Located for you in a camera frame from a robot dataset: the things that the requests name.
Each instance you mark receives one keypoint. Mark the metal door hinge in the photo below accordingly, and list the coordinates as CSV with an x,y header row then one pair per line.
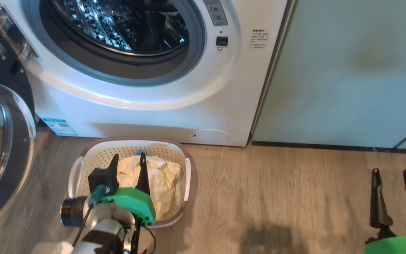
x,y
12,31

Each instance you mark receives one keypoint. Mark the blue white energy label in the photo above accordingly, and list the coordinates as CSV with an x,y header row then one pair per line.
x,y
59,127

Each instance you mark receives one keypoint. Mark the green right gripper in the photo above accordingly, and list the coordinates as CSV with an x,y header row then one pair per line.
x,y
400,245

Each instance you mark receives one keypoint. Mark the large pale green cabinet panel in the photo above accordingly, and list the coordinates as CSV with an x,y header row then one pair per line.
x,y
347,70

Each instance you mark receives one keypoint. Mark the grey warning sticker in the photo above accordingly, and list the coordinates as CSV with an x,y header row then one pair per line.
x,y
217,12

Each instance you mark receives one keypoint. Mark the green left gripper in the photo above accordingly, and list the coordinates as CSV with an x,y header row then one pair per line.
x,y
136,203

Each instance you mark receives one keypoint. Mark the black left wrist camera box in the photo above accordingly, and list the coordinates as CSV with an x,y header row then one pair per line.
x,y
102,180

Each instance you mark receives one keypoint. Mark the white perforated laundry basket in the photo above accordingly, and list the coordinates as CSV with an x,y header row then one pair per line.
x,y
93,155

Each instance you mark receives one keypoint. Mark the perforated steel drum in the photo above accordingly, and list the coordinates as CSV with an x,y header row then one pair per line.
x,y
100,24

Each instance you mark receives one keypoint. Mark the washing machine door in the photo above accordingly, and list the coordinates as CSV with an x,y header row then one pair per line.
x,y
12,158

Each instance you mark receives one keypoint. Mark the black door latch socket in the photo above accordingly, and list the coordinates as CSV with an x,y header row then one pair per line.
x,y
222,41

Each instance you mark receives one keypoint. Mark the printed text label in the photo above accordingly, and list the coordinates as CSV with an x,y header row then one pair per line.
x,y
258,38

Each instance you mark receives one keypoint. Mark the white washing machine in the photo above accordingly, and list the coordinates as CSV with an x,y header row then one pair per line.
x,y
153,116

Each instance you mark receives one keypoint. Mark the pale yellow garment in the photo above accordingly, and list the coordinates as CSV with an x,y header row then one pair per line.
x,y
164,183

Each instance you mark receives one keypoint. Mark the round white filter cover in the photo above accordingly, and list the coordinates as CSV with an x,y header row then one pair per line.
x,y
211,136

